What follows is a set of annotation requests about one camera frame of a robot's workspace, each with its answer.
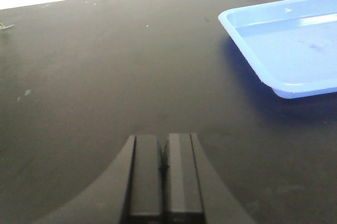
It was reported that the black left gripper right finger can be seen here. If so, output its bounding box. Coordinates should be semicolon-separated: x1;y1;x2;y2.
164;133;254;223

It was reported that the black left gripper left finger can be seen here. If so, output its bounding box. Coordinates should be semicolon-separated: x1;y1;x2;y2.
37;135;163;223

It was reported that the blue plastic tray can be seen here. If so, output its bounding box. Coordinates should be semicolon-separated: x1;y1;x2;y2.
218;0;336;99

